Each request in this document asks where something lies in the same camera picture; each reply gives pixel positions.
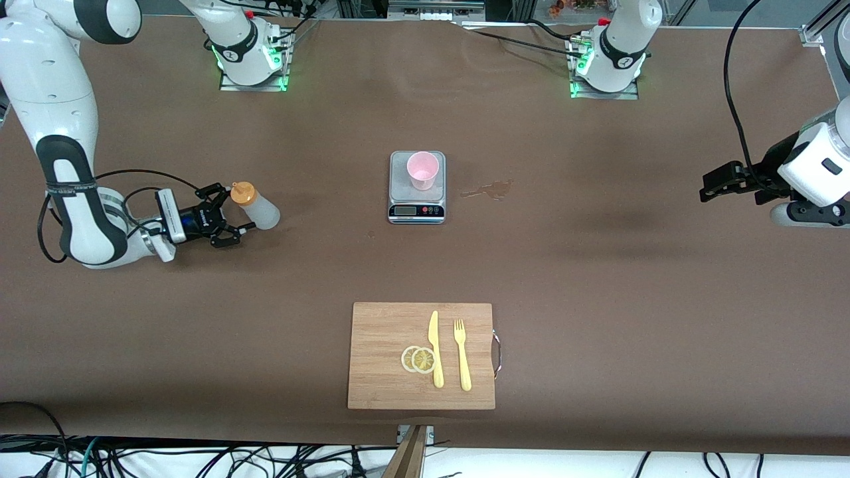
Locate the translucent sauce bottle orange cap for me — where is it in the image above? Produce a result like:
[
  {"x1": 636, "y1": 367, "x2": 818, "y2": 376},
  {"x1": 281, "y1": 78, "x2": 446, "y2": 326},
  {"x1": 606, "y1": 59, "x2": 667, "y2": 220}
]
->
[{"x1": 230, "y1": 181, "x2": 281, "y2": 230}]

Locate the pink plastic cup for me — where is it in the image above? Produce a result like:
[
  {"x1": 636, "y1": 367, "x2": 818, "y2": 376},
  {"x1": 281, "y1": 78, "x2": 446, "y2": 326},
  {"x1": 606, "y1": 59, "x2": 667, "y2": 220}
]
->
[{"x1": 406, "y1": 151, "x2": 440, "y2": 191}]

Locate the silver digital kitchen scale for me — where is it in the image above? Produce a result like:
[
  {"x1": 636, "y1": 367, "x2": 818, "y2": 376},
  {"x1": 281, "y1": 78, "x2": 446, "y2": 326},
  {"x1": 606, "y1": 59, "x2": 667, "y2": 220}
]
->
[{"x1": 388, "y1": 151, "x2": 446, "y2": 225}]

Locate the wooden cutting board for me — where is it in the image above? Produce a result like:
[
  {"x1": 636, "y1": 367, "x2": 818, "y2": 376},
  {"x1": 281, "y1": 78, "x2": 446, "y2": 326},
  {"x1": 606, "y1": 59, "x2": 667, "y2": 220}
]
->
[{"x1": 347, "y1": 302, "x2": 503, "y2": 410}]

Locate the yellow plastic knife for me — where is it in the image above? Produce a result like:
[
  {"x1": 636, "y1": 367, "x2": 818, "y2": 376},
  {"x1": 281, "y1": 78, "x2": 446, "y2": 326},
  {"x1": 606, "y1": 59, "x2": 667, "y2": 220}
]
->
[{"x1": 428, "y1": 310, "x2": 444, "y2": 389}]

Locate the yellow plastic fork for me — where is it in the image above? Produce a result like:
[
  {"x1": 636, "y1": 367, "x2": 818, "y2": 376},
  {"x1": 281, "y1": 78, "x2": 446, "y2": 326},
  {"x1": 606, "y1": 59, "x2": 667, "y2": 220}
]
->
[{"x1": 454, "y1": 319, "x2": 473, "y2": 392}]

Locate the white power strip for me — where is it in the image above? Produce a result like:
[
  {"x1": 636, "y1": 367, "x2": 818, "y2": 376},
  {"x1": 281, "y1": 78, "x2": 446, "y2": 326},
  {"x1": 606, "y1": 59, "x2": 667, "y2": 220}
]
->
[{"x1": 388, "y1": 0, "x2": 487, "y2": 22}]

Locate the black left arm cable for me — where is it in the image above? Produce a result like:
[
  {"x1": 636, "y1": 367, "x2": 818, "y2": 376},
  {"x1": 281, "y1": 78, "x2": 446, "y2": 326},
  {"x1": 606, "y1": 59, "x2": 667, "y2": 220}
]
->
[{"x1": 723, "y1": 0, "x2": 766, "y2": 190}]

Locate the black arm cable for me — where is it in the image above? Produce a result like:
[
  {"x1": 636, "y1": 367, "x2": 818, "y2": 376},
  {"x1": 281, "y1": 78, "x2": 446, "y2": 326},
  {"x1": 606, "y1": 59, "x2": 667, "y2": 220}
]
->
[
  {"x1": 723, "y1": 0, "x2": 766, "y2": 190},
  {"x1": 37, "y1": 169, "x2": 201, "y2": 264}
]

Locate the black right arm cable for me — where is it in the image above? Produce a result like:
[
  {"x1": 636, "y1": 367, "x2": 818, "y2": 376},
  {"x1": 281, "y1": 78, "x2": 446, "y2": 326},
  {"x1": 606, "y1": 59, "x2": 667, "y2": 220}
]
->
[{"x1": 37, "y1": 169, "x2": 201, "y2": 264}]

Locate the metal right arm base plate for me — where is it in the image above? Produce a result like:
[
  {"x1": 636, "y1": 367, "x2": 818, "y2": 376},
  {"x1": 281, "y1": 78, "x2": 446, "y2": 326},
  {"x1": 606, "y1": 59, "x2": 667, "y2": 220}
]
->
[{"x1": 219, "y1": 30, "x2": 291, "y2": 92}]

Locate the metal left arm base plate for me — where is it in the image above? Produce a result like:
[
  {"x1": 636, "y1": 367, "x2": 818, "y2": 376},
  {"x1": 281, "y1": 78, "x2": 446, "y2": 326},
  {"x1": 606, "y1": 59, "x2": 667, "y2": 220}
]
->
[{"x1": 569, "y1": 33, "x2": 639, "y2": 100}]

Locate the aluminium frame profile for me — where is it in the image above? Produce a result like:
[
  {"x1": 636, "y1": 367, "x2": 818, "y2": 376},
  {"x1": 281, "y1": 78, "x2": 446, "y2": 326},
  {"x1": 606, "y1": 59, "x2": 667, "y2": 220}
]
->
[{"x1": 800, "y1": 0, "x2": 850, "y2": 47}]

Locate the thick black floor cable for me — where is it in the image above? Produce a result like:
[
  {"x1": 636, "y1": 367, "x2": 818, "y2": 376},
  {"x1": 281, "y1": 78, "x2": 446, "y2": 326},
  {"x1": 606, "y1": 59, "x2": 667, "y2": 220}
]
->
[{"x1": 0, "y1": 401, "x2": 71, "y2": 478}]

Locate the black table cable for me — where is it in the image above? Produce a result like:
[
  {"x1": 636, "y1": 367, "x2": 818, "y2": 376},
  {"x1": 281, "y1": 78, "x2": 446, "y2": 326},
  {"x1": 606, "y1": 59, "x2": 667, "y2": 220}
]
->
[{"x1": 458, "y1": 20, "x2": 588, "y2": 59}]

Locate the teal floor cable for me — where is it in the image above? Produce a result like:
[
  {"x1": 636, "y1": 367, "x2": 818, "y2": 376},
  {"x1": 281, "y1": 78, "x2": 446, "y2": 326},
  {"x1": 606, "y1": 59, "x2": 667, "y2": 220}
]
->
[{"x1": 78, "y1": 438, "x2": 102, "y2": 478}]

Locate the wooden post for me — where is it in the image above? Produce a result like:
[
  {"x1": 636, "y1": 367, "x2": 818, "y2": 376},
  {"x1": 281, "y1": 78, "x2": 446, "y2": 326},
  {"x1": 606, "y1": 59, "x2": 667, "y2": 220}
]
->
[{"x1": 382, "y1": 425, "x2": 429, "y2": 478}]

